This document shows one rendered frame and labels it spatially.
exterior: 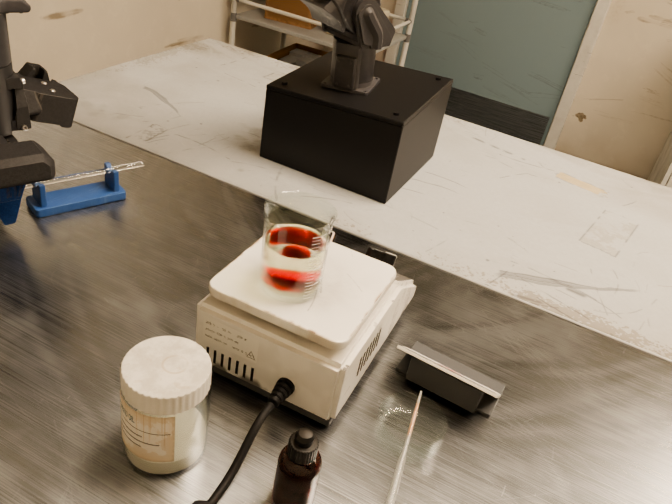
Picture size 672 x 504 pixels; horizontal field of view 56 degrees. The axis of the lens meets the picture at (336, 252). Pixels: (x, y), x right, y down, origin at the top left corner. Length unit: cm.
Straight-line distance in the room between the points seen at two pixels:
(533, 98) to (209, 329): 307
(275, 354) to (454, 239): 36
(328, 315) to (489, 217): 43
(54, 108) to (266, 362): 34
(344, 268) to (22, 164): 29
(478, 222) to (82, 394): 53
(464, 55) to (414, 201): 269
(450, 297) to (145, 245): 33
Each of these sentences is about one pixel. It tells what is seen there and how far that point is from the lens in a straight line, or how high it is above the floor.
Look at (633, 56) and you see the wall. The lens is 339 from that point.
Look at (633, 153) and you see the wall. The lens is 351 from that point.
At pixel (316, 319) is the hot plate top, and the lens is 47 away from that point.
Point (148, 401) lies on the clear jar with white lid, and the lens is 42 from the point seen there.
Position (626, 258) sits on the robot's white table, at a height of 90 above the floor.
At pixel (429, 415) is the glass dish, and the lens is 54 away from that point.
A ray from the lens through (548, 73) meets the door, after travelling 344.
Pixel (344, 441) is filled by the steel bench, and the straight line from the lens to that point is 51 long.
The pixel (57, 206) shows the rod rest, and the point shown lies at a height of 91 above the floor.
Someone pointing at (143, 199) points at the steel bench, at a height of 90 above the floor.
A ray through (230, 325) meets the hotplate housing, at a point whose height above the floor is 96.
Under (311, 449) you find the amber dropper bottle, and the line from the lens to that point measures 42.
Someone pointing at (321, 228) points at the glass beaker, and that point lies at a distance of 44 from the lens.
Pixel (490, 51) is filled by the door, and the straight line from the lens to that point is 347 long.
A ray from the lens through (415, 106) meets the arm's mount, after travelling 83.
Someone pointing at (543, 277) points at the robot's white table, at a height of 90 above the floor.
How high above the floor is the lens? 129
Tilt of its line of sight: 33 degrees down
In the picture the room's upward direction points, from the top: 11 degrees clockwise
